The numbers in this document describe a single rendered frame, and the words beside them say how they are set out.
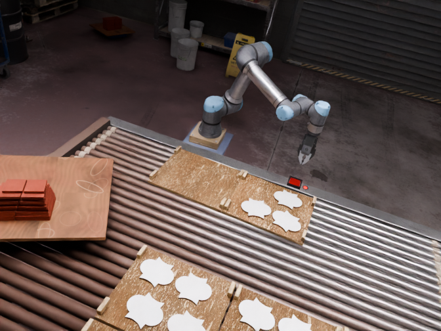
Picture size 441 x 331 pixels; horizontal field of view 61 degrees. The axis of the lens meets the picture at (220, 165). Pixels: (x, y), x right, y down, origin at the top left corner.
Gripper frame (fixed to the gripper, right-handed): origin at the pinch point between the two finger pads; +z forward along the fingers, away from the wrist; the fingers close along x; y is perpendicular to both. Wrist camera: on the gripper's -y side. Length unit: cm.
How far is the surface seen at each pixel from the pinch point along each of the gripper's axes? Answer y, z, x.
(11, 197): -99, -10, 95
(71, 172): -65, 2, 96
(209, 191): -33, 13, 39
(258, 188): -17.1, 12.6, 17.0
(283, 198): -19.3, 11.5, 3.3
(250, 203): -32.6, 11.5, 17.5
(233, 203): -35.6, 12.6, 25.1
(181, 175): -29, 13, 57
